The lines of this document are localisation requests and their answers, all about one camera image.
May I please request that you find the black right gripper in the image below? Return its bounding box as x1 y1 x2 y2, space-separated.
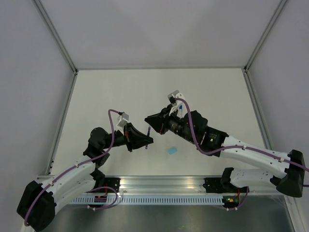
145 104 196 145

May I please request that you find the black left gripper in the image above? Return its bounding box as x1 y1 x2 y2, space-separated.
102 123 154 152

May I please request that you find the purple gel pen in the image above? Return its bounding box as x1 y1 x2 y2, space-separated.
144 126 152 150

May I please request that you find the blue marker cap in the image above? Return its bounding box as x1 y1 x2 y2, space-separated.
178 105 183 118

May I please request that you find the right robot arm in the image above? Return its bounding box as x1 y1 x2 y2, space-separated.
145 105 305 198

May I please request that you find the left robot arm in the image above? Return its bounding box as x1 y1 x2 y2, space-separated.
16 123 154 232

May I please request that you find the light blue eraser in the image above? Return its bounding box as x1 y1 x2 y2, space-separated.
168 147 177 155

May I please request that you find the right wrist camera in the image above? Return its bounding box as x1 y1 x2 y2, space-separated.
168 90 185 116

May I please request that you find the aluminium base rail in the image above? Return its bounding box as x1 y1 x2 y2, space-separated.
37 175 278 196

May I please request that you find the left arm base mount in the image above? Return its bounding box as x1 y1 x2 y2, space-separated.
90 169 121 194

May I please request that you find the slotted cable duct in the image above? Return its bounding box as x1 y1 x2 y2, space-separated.
71 195 224 205

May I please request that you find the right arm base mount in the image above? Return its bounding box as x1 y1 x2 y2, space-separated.
203 167 247 193

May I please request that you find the left aluminium frame post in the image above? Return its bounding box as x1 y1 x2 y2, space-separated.
32 0 78 74

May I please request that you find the aluminium frame post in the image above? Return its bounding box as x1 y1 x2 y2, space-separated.
243 0 289 73
32 0 78 74

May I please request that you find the right aluminium frame post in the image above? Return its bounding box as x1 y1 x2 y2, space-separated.
243 0 289 73

